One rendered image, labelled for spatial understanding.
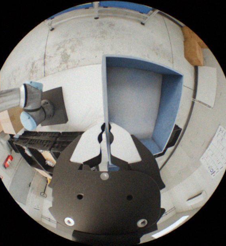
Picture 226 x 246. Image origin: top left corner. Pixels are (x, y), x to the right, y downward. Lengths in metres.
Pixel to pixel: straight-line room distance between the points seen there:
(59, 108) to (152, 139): 0.56
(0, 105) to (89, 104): 0.52
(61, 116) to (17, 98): 0.35
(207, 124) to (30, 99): 2.96
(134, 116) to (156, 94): 0.08
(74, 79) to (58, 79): 0.13
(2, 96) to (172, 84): 0.52
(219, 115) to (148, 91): 2.47
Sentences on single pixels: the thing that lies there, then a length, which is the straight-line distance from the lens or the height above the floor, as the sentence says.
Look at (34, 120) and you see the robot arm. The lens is 0.47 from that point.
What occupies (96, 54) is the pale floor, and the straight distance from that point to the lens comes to 1.32.
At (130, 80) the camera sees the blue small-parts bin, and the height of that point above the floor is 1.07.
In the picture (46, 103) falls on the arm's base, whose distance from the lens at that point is 0.60.
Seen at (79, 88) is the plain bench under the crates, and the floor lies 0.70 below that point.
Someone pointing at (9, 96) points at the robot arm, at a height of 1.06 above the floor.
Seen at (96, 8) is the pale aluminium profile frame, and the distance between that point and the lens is 1.65.
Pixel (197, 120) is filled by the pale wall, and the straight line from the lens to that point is 2.78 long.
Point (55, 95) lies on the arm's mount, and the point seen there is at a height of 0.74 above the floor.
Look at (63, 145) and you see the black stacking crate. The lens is 0.58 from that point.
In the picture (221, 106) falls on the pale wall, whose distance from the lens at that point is 2.59.
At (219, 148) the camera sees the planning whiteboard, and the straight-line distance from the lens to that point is 2.70.
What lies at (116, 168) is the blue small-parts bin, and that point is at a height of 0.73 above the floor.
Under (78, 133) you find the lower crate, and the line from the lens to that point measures 0.65.
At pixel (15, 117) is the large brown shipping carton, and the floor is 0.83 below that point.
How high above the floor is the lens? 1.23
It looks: 60 degrees down
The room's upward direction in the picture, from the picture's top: 166 degrees clockwise
